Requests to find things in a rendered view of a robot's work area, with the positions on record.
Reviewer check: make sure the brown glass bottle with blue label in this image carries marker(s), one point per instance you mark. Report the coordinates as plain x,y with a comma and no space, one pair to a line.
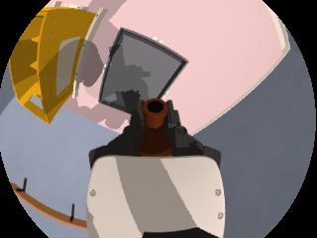
155,143

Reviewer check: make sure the orange divided crate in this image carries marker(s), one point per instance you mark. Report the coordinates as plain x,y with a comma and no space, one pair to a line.
47,69

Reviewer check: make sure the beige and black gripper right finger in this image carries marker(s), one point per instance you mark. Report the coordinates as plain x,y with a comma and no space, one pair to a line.
182,142

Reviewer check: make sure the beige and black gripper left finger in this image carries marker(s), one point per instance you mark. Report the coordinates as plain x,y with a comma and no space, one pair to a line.
125,144

